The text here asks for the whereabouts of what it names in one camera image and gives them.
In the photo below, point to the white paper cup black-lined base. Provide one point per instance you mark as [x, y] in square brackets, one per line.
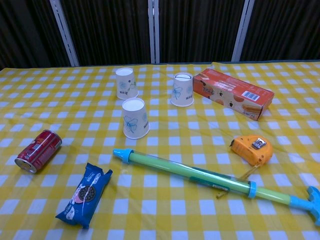
[182, 92]

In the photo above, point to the blue cookie pack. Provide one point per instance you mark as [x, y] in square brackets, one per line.
[83, 195]

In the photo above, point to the white paper cup blue flower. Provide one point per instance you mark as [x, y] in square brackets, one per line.
[135, 120]

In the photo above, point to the white metal partition post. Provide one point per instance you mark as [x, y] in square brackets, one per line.
[153, 30]
[64, 32]
[243, 30]

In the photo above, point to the orange snack box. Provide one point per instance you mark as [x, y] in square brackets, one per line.
[225, 90]

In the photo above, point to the orange tape measure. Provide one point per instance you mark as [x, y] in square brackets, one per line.
[252, 150]

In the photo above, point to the green blue water pump toy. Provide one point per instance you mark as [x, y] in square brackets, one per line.
[175, 168]

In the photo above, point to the red soda can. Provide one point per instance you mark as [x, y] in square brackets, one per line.
[40, 151]

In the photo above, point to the yellow white checkered tablecloth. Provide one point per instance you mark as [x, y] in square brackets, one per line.
[75, 105]

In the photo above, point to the white paper cup green flower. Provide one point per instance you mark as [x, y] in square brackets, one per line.
[126, 85]

